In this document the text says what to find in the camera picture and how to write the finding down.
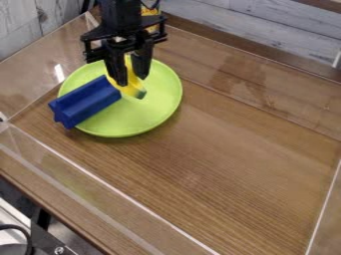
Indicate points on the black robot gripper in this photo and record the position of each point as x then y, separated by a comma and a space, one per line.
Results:
119, 35

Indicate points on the yellow toy banana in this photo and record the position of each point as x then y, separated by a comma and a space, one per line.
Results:
134, 89

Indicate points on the green plastic plate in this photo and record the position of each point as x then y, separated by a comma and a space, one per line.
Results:
130, 116

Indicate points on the blue plastic block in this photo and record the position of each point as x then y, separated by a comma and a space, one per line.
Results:
82, 103

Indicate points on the clear acrylic front wall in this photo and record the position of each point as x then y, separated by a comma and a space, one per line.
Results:
108, 218

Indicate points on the black metal mount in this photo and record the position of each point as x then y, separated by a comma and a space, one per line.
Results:
47, 244

